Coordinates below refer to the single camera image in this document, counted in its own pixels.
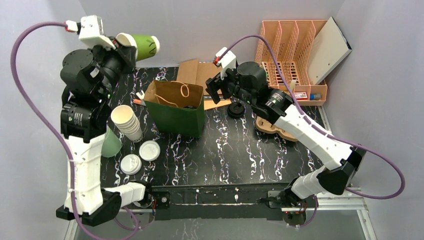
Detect green paper coffee cup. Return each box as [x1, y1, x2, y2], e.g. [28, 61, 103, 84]
[115, 32, 160, 62]

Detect black coffee cup lid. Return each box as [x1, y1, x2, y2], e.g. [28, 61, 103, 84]
[227, 102, 246, 119]

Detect green kraft paper bag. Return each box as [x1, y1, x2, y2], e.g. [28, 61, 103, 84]
[144, 80, 206, 138]

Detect brown pulp cup carrier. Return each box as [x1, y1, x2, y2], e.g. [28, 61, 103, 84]
[255, 116, 298, 142]

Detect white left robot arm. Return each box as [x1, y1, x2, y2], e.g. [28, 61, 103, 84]
[56, 33, 147, 227]

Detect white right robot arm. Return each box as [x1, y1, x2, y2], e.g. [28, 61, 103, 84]
[205, 61, 365, 203]

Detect stack of flat paper bags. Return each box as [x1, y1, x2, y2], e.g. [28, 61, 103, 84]
[176, 59, 232, 111]

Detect teal and orange stapler tools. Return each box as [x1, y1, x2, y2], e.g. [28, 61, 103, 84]
[132, 90, 146, 107]

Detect stack of white paper cups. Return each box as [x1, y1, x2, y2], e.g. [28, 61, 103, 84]
[110, 105, 143, 143]

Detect orange plastic file organizer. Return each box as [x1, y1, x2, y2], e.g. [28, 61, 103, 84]
[254, 20, 328, 106]

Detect red and white small box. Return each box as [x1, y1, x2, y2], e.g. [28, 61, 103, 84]
[294, 91, 309, 101]

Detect green cup of white straws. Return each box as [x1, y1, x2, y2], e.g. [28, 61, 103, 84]
[101, 127, 122, 158]

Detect grey blue small bottle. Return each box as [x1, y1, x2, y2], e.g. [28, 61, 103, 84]
[309, 93, 322, 101]

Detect white cup lid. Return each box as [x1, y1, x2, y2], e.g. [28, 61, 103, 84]
[139, 140, 161, 162]
[120, 154, 142, 175]

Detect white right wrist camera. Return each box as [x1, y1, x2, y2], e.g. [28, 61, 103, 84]
[213, 47, 237, 80]

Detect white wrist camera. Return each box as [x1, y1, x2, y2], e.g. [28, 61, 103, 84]
[78, 15, 116, 50]
[213, 47, 237, 80]

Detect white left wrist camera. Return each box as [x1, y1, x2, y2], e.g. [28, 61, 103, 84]
[78, 15, 116, 50]

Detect white board leaning on wall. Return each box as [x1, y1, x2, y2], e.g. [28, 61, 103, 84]
[306, 16, 352, 85]

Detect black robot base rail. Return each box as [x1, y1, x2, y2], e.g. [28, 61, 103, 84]
[147, 183, 318, 222]

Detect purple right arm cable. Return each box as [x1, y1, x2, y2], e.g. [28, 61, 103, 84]
[215, 35, 406, 229]

